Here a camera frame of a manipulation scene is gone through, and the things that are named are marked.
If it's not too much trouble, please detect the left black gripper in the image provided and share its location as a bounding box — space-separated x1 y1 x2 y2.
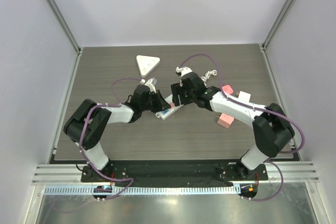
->
140 90 171 113

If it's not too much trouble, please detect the white triangular socket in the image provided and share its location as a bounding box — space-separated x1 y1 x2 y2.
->
136 55 160 78

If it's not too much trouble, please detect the small pink cube plug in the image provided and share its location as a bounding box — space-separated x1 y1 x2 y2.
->
222 84 234 95

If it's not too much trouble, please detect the white charger plug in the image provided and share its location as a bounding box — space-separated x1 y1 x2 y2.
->
236 91 251 102

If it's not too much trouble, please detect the white power strip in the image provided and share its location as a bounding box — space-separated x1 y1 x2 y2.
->
155 101 183 120

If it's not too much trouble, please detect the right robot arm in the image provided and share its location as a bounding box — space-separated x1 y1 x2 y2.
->
171 67 295 180

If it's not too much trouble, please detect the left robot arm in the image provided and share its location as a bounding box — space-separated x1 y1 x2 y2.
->
63 84 171 182

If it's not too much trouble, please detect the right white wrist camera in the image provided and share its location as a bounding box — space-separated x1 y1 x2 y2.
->
175 67 193 78

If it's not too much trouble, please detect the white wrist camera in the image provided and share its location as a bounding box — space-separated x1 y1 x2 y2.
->
175 67 193 78
140 78 157 93

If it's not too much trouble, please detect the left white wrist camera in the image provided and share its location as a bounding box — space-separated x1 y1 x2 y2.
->
140 78 157 93

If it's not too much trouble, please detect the white coiled power cord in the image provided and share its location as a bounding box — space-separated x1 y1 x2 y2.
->
201 69 218 81

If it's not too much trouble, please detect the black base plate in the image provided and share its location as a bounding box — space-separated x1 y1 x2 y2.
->
80 159 268 183

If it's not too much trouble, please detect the slotted cable duct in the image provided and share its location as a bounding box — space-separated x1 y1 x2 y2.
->
44 184 240 196

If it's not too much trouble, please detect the aluminium front rail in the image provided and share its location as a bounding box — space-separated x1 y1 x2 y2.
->
32 161 320 185

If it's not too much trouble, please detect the right aluminium frame post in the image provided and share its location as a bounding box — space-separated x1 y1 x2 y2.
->
260 0 313 50

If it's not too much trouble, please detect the aluminium frame post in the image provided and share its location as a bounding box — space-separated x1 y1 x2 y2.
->
28 0 82 55
260 0 313 50

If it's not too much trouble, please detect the left aluminium frame post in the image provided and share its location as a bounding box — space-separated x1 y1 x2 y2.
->
28 0 82 55

